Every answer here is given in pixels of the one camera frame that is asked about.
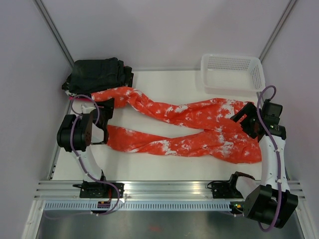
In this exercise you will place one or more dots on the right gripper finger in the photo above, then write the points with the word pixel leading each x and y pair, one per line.
pixel 248 110
pixel 249 129

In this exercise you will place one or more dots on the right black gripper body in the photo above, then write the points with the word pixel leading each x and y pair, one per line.
pixel 256 120

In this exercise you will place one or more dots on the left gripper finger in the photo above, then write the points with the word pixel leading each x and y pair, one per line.
pixel 106 108
pixel 99 135

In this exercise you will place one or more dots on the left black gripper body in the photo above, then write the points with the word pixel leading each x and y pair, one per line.
pixel 105 122

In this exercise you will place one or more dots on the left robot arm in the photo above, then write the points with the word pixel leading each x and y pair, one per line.
pixel 79 131

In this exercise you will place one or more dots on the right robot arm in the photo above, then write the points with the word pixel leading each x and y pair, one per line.
pixel 270 202

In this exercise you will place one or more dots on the folded black trousers top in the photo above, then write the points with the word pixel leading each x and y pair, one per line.
pixel 89 66

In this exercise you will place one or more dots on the folded pink trousers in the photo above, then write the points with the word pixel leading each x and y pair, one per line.
pixel 81 99

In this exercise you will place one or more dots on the folded black white-speckled trousers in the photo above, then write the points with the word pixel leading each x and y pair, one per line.
pixel 128 77

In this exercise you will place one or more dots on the white perforated plastic basket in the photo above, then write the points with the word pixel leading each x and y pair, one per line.
pixel 231 75

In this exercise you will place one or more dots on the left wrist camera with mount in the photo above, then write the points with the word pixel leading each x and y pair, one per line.
pixel 86 109

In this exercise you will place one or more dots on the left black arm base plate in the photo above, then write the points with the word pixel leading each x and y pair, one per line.
pixel 94 190

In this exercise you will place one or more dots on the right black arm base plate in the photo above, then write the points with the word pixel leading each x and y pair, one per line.
pixel 223 190

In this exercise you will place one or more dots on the aluminium front rail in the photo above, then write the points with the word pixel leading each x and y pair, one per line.
pixel 133 190

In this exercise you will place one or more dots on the white slotted cable duct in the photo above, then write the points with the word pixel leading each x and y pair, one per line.
pixel 144 205

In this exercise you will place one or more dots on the right aluminium frame post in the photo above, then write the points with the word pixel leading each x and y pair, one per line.
pixel 277 29

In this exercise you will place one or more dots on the aluminium frame post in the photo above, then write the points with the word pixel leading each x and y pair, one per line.
pixel 277 29
pixel 54 31

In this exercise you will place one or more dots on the left aluminium frame post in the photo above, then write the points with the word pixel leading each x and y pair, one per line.
pixel 54 31

